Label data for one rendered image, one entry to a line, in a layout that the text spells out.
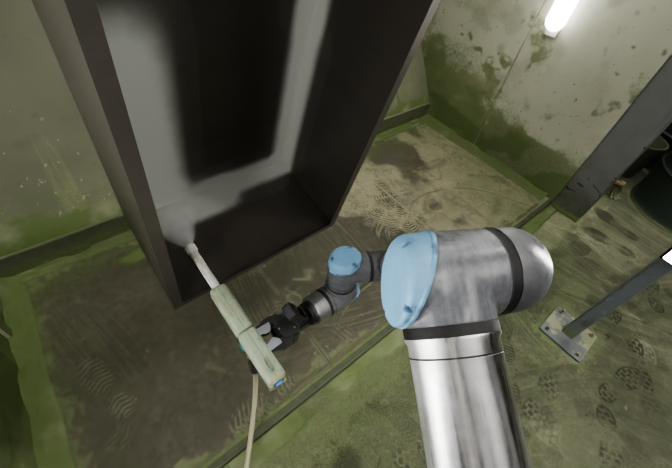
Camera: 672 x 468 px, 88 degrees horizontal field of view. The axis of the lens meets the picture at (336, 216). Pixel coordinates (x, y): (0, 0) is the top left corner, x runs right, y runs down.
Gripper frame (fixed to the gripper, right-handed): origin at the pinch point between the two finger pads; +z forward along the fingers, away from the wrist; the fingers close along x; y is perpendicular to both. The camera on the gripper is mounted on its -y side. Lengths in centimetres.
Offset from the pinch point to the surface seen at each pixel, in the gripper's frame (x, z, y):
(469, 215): 7, -151, 42
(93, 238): 99, 20, 49
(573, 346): -70, -126, 42
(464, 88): 73, -212, 8
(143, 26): 50, -5, -59
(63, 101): 130, 8, 0
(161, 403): 17, 24, 50
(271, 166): 58, -45, 1
